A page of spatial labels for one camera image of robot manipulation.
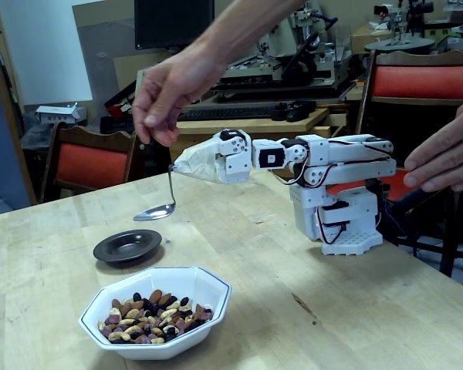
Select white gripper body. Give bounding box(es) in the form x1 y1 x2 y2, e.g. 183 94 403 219
215 129 252 184

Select tape-wrapped gripper finger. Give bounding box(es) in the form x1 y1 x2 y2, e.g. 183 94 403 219
172 135 220 183

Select bent metal spoon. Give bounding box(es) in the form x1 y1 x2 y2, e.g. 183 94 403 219
133 163 177 223

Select person's right forearm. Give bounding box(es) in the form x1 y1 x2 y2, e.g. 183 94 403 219
184 0 308 84

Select person's right hand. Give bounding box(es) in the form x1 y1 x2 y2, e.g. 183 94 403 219
132 49 227 147

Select person's left hand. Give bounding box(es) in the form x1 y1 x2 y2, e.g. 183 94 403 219
404 90 463 193

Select black keyboard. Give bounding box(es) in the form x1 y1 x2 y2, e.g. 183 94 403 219
176 106 279 123

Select black desk device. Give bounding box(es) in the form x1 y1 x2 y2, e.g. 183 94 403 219
272 99 318 116

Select beige milling machine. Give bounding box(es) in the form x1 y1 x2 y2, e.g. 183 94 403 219
210 0 354 103

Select red black toolbox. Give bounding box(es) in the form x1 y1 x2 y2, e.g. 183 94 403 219
103 92 134 116

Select dark wood red-cushion chair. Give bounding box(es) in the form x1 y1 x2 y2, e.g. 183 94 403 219
40 121 150 204

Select small black plate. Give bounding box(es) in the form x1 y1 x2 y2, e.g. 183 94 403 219
93 229 163 264

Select black computer monitor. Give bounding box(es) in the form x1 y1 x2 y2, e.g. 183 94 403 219
133 0 216 51

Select robot controller circuit board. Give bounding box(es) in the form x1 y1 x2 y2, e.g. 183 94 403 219
366 179 390 201

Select small white device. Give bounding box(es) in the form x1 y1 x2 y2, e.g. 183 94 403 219
35 103 88 126

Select brown board panel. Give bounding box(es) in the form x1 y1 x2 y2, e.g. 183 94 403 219
72 0 136 128

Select mixed nuts and raisins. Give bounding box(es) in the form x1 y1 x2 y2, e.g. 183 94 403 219
97 288 215 345

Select black cylinder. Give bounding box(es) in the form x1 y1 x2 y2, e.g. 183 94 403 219
393 187 429 213

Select cardboard box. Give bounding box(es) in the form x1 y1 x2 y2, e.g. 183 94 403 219
350 25 394 55

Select white board panel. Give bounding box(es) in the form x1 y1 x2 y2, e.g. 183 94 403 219
0 0 93 106

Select white octagonal bowl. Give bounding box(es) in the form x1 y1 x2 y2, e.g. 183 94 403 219
78 265 232 362

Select blue door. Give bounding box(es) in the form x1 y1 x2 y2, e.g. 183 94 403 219
0 57 30 217

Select folding wood red-cushion chair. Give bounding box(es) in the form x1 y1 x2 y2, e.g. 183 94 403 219
349 49 463 277

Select round black turntable machine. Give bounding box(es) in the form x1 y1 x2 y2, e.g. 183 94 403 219
364 0 437 54

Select green box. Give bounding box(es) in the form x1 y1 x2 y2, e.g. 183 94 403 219
424 21 463 44

